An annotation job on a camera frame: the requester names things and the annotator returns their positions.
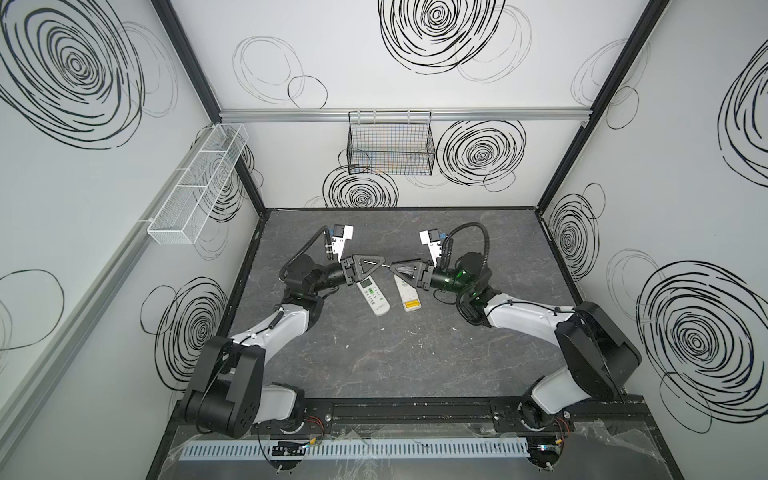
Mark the clear handle screwdriver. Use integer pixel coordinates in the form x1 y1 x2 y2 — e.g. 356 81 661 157
360 260 390 272

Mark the white remote with batteries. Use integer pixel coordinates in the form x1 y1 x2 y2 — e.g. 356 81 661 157
394 275 420 306

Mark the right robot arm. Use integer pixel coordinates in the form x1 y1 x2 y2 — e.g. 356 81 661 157
390 252 642 431

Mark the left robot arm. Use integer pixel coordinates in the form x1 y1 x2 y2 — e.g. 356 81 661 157
179 254 385 438

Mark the white remote tilted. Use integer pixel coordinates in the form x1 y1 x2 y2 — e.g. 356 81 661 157
357 277 390 317

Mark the white mesh shelf basket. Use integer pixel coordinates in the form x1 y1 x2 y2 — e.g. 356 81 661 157
147 123 248 246

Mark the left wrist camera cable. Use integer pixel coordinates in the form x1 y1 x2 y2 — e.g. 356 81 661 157
278 225 332 283

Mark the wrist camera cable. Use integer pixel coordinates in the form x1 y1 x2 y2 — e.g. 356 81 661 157
278 225 332 283
440 221 492 271

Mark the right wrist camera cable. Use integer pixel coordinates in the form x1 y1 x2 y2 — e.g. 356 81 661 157
440 221 492 271

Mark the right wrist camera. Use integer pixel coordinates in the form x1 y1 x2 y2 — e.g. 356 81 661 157
419 228 447 266

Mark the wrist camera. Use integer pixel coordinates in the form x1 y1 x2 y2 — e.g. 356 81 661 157
325 224 354 261
419 228 447 266

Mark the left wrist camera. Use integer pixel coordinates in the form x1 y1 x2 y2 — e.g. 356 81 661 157
325 224 354 261

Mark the black wire basket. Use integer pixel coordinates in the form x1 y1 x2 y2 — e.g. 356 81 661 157
346 110 436 176

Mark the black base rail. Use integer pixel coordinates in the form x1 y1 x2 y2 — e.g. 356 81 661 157
173 395 652 433

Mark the white slotted cable duct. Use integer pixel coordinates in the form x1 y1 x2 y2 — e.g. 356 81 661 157
179 438 530 461

